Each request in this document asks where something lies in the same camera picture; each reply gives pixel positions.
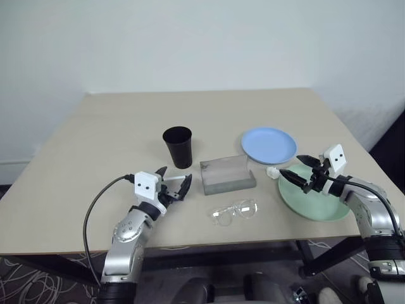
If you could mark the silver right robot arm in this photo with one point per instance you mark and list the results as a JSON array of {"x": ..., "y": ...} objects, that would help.
[{"x": 373, "y": 215}]

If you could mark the clear frame glasses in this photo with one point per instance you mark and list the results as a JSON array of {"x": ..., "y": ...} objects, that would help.
[{"x": 245, "y": 209}]

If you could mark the green plate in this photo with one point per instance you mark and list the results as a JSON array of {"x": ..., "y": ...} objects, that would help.
[{"x": 303, "y": 206}]

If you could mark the black plastic cup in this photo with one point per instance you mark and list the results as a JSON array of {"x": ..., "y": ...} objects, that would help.
[{"x": 182, "y": 152}]

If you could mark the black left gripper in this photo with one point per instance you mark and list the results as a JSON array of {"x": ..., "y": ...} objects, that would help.
[{"x": 166, "y": 194}]

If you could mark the black metal table frame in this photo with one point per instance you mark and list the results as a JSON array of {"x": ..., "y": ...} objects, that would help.
[{"x": 221, "y": 255}]

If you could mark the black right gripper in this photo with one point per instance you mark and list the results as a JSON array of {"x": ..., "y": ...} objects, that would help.
[{"x": 318, "y": 177}]

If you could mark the beige shoe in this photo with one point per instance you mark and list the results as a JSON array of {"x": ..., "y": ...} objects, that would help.
[
  {"x": 366, "y": 285},
  {"x": 329, "y": 296}
]

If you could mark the white paper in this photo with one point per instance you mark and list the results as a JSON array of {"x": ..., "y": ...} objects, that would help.
[{"x": 272, "y": 172}]

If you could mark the blue plate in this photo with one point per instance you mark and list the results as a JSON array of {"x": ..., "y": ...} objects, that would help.
[{"x": 269, "y": 145}]

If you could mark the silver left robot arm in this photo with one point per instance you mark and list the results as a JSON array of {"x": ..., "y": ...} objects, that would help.
[{"x": 126, "y": 231}]

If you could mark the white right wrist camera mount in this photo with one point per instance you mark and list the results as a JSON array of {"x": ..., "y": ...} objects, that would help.
[{"x": 337, "y": 158}]

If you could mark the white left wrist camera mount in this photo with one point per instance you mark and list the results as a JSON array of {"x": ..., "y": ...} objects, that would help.
[{"x": 145, "y": 185}]

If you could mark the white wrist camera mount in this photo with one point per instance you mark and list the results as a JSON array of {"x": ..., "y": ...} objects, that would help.
[
  {"x": 337, "y": 158},
  {"x": 145, "y": 185}
]

